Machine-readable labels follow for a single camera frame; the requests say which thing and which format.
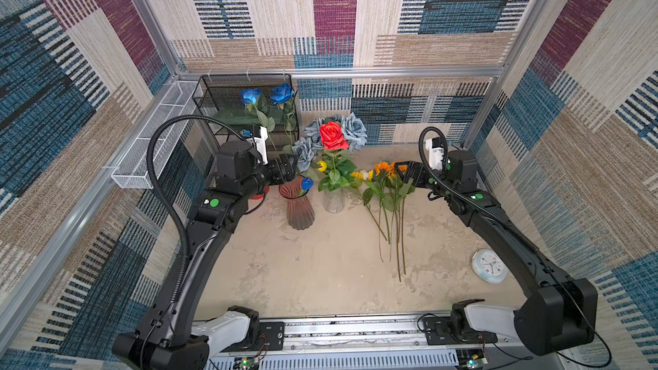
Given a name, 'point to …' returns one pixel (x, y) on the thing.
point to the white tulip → (364, 173)
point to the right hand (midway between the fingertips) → (407, 169)
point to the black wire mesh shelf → (218, 95)
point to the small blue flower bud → (307, 183)
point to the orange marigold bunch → (388, 185)
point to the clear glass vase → (334, 199)
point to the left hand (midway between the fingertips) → (288, 158)
